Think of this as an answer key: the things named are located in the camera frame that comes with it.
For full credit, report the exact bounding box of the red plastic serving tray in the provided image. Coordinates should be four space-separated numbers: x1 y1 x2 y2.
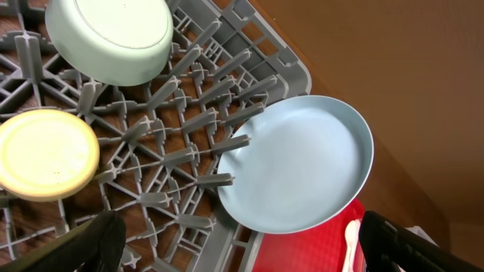
252 199 365 272

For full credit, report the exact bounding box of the light blue round plate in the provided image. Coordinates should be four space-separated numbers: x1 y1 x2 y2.
218 95 374 234

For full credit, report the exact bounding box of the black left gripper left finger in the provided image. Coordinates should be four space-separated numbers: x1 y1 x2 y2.
1 211 126 272

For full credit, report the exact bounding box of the yellow plastic cup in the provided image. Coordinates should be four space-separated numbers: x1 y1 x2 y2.
1 110 100 202

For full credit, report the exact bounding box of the grey plastic dishwasher rack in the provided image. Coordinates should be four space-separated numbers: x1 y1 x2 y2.
1 1 311 271

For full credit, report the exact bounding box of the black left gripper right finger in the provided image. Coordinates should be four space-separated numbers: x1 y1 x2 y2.
358 211 483 272

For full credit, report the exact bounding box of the white plastic spoon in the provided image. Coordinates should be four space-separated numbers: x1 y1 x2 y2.
341 219 361 272

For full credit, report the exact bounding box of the mint green bowl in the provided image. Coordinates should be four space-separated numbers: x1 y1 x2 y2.
45 0 173 86

